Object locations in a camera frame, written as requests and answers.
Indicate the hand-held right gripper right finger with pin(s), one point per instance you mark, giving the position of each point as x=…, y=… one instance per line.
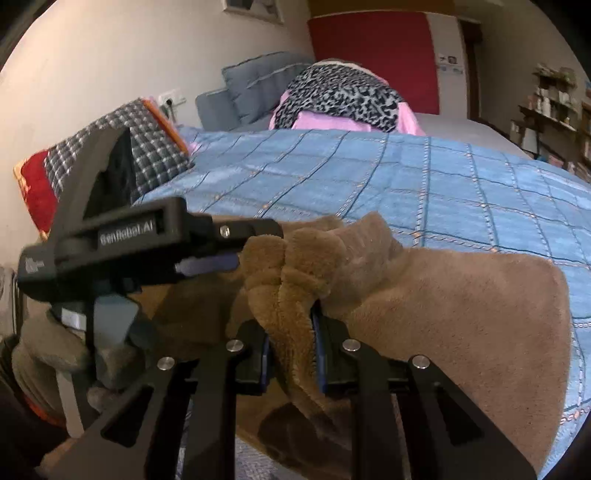
x=319, y=357

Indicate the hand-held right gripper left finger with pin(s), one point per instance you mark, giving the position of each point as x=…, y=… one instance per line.
x=264, y=364

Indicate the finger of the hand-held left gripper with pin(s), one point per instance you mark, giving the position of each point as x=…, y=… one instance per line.
x=244, y=228
x=212, y=265

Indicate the brown fleece pants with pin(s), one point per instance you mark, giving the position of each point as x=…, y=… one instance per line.
x=461, y=323

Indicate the person's left hand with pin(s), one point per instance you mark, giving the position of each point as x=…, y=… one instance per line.
x=46, y=346

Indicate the red orange patterned pillow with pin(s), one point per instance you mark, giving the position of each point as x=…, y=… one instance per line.
x=34, y=194

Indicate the pink blanket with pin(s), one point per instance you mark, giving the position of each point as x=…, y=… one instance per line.
x=323, y=122

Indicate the blue checked bedspread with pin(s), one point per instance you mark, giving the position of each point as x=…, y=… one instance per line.
x=369, y=175

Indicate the grey padded headboard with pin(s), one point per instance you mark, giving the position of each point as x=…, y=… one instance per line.
x=254, y=87

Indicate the leopard print cloth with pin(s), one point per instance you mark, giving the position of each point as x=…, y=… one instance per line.
x=341, y=92

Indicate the red wardrobe door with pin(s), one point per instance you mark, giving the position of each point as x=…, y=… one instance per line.
x=374, y=60

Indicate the grey bed sheet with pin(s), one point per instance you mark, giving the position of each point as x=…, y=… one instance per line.
x=466, y=131

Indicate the white wardrobe door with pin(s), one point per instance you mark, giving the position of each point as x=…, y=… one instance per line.
x=455, y=97

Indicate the brown wooden overhead cabinet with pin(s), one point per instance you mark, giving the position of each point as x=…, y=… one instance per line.
x=378, y=5

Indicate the dark shelf with bottles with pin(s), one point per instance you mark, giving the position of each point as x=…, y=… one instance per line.
x=549, y=110

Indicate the wooden bookshelf with books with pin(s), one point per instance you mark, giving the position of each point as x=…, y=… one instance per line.
x=584, y=138

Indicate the white wall socket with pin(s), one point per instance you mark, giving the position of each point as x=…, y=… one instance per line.
x=171, y=98

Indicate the framed wall picture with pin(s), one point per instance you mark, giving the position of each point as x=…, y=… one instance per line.
x=254, y=8

